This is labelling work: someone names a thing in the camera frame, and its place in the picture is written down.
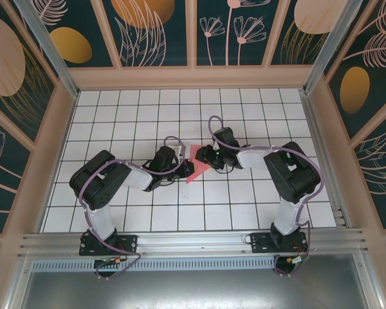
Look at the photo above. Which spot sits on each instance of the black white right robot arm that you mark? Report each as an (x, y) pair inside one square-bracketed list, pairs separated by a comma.
[(289, 215)]

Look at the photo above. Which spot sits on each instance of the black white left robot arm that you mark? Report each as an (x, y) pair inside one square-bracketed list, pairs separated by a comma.
[(99, 222)]

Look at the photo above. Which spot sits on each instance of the aluminium mounting rail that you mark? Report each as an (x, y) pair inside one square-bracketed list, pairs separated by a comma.
[(193, 241)]

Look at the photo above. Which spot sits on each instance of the small controller board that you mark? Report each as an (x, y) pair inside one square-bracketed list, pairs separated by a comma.
[(297, 260), (111, 261)]

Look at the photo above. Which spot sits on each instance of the pink paper sheet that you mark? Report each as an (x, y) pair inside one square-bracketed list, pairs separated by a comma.
[(197, 170)]

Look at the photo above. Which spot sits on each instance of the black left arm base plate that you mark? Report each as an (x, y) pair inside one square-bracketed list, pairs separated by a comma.
[(128, 241)]

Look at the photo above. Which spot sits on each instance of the dark floral wall panel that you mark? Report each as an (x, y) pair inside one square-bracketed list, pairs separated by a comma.
[(231, 32), (3, 167), (366, 64), (302, 32), (148, 32), (379, 167), (13, 64), (83, 19)]

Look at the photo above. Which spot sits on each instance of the aluminium frame post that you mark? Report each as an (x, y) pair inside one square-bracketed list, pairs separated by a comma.
[(51, 54), (331, 48)]

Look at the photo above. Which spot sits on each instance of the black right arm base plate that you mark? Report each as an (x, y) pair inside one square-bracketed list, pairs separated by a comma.
[(260, 244)]

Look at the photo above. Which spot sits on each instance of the aluminium side rail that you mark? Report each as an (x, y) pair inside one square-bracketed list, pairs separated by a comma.
[(324, 161)]

